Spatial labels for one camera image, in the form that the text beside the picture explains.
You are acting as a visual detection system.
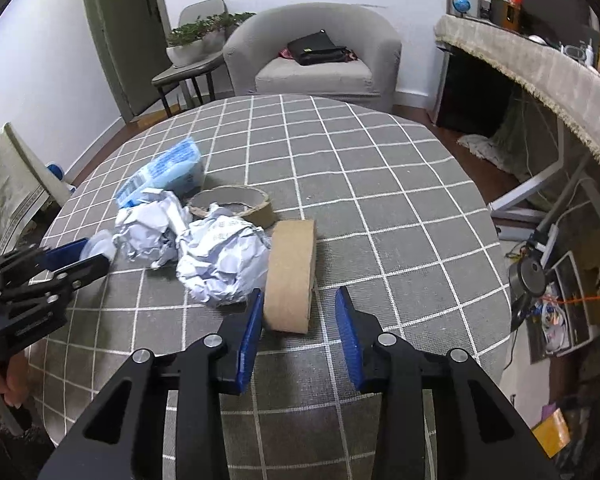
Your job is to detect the white paper ball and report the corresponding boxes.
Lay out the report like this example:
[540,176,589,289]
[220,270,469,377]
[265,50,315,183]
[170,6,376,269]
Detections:
[176,204,271,307]
[112,188,192,270]

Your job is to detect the blue tissue pack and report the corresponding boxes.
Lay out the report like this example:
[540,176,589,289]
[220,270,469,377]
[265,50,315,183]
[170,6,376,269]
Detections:
[114,138,204,208]

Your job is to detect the brown cardboard piece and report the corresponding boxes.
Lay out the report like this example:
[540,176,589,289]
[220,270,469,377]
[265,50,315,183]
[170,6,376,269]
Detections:
[263,220,316,335]

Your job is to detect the person's left hand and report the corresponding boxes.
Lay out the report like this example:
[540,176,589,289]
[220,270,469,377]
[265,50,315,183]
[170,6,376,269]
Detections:
[0,352,29,408]

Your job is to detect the white lace tablecloth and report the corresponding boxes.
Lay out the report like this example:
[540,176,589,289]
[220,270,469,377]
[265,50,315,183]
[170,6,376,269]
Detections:
[0,124,71,255]

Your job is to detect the brown packing tape roll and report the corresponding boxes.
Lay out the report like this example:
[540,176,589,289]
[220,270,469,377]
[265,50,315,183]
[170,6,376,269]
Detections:
[187,185,277,230]

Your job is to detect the grey checked tablecloth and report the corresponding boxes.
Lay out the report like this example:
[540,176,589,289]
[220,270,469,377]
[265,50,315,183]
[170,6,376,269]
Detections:
[44,94,509,479]

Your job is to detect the potted green plant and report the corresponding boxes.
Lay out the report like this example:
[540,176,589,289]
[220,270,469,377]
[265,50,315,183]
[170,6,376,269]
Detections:
[166,12,254,68]

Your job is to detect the grey door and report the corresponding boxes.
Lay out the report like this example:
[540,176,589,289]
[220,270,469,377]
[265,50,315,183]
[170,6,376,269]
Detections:
[84,0,171,122]

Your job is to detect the black handbag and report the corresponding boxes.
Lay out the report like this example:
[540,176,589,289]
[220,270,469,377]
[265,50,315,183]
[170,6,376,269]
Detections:
[287,29,350,66]

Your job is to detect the grey armchair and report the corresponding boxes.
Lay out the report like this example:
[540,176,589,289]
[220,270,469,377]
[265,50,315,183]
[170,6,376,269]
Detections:
[223,2,402,112]

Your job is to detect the beige fringed desk cloth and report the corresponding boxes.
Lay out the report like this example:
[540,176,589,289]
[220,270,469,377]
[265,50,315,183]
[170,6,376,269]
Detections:
[434,14,600,164]

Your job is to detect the black monitor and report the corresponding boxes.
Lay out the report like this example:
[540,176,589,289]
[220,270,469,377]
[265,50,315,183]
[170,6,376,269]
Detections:
[519,0,600,51]

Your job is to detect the small blue globe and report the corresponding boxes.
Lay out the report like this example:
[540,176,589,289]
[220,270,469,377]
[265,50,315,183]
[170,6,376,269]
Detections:
[451,0,471,18]

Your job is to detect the white desk frame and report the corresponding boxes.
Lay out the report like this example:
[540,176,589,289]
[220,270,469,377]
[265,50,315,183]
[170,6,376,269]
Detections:
[488,118,591,233]

